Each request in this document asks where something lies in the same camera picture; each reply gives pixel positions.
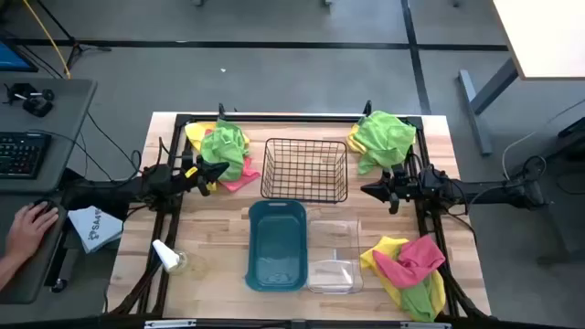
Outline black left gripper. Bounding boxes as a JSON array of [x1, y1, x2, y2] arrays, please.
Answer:
[[179, 153, 231, 197]]

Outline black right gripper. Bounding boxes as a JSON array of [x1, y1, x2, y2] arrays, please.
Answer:
[[360, 163, 425, 216]]

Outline green microfiber towel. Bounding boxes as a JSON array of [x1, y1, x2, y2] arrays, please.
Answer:
[[199, 119, 250, 183], [399, 272, 439, 324], [352, 110, 418, 176]]

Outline pink microfiber towel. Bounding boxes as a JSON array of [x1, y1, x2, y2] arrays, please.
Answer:
[[371, 234, 447, 290], [204, 128, 262, 194]]

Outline person's forearm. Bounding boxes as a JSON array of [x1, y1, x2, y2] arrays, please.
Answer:
[[0, 252, 23, 292]]

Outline left pile of cloths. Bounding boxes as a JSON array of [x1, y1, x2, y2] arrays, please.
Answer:
[[184, 121, 252, 193]]

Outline clear spray bottle white nozzle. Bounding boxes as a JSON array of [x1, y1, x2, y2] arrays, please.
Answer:
[[151, 238, 209, 278]]

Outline teal plastic bin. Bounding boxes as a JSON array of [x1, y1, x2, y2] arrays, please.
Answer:
[[244, 198, 309, 293]]

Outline clear plastic bin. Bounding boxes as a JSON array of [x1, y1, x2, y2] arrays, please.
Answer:
[[304, 207, 366, 295]]

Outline grey desk leg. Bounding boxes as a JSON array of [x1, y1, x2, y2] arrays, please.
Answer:
[[457, 57, 520, 157]]

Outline grey printed cloth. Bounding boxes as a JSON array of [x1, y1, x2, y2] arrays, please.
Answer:
[[67, 205, 125, 255]]

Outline grey desk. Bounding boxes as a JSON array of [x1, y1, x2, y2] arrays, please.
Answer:
[[0, 78, 99, 194]]

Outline black computer mouse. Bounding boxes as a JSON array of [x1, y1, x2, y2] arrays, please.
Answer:
[[33, 197, 59, 215]]

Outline black keyboard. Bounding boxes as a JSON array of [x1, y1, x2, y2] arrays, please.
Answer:
[[0, 131, 53, 180]]

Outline black tripod stand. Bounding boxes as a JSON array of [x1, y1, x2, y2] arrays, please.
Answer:
[[33, 0, 112, 70]]

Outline person's hand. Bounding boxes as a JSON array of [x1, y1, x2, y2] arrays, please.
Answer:
[[5, 201, 60, 265]]

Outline black clamp device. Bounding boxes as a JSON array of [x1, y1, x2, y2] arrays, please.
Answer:
[[3, 81, 57, 119]]

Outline black mouse tray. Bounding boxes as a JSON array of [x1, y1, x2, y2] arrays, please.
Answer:
[[0, 196, 70, 306]]

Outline light-coloured desk top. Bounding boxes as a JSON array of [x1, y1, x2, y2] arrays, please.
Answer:
[[492, 0, 585, 81]]

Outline computer monitor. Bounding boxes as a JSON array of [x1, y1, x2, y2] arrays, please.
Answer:
[[0, 39, 40, 74]]

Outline black wire basket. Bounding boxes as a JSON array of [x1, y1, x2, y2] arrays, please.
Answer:
[[260, 137, 349, 205]]

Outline black cable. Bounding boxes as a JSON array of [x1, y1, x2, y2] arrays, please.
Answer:
[[45, 111, 144, 185]]

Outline white cable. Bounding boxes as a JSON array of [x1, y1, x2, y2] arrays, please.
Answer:
[[501, 97, 585, 182]]

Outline silver metal bracket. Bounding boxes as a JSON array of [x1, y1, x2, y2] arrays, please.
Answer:
[[399, 321, 452, 329], [144, 319, 198, 329]]

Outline yellow cable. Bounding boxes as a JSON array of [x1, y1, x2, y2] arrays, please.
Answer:
[[21, 0, 72, 80]]

